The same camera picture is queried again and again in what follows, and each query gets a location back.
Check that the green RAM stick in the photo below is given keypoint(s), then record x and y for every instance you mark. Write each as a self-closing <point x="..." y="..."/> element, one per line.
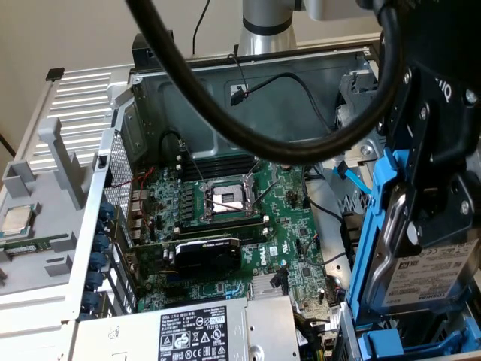
<point x="26" y="247"/>

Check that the silver socket cover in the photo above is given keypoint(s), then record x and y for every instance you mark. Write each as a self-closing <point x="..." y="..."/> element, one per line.
<point x="250" y="178"/>

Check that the silver power supply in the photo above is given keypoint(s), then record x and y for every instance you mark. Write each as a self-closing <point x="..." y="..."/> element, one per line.
<point x="150" y="331"/>

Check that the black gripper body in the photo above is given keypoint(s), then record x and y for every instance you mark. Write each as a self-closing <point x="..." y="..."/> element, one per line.
<point x="451" y="124"/>

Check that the blue slot latch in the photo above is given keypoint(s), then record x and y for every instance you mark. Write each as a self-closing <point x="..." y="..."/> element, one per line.
<point x="95" y="281"/>
<point x="98" y="262"/>
<point x="101" y="243"/>
<point x="91" y="301"/>
<point x="107" y="210"/>

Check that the silver chipset heatsink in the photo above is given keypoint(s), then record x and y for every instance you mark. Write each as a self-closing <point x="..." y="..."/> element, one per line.
<point x="263" y="289"/>

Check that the grey open PC case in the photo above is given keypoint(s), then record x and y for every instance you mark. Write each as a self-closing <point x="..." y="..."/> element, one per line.
<point x="180" y="124"/>

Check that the grey parts rack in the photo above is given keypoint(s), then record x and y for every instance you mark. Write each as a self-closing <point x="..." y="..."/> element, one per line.
<point x="60" y="225"/>

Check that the silver CPU chip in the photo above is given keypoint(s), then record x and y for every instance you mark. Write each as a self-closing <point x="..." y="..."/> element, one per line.
<point x="17" y="222"/>

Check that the thin metal locking lever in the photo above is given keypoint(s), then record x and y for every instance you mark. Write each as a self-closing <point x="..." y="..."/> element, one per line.
<point x="265" y="193"/>
<point x="193" y="165"/>

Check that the grey disk bay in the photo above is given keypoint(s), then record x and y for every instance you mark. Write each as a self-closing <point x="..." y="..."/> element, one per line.
<point x="347" y="338"/>

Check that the black block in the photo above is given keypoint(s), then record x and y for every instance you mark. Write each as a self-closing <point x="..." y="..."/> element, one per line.
<point x="141" y="52"/>

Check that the black graphics card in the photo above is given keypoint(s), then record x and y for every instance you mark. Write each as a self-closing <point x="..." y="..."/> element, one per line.
<point x="206" y="259"/>

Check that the blue disk carrier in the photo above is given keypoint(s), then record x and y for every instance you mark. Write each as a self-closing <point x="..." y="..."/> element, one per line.
<point x="379" y="344"/>

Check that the black end cap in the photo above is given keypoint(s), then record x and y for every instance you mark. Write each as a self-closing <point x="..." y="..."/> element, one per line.
<point x="55" y="74"/>

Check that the CPU socket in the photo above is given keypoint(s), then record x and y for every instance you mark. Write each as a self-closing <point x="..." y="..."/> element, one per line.
<point x="229" y="193"/>

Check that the hard disk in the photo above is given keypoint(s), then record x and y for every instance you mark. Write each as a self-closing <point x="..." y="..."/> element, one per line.
<point x="432" y="270"/>

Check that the black RAM slot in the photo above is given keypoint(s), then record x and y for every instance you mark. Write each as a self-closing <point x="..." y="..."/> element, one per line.
<point x="221" y="161"/>
<point x="221" y="167"/>
<point x="225" y="221"/>
<point x="221" y="174"/>

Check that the black plastic fan shroud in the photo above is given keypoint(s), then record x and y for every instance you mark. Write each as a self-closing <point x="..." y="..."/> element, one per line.
<point x="347" y="233"/>

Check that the silver drive cage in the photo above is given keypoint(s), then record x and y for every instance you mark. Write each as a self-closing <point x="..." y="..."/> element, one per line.
<point x="357" y="84"/>

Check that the green Dell motherboard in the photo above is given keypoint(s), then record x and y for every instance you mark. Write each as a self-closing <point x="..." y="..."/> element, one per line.
<point x="285" y="225"/>

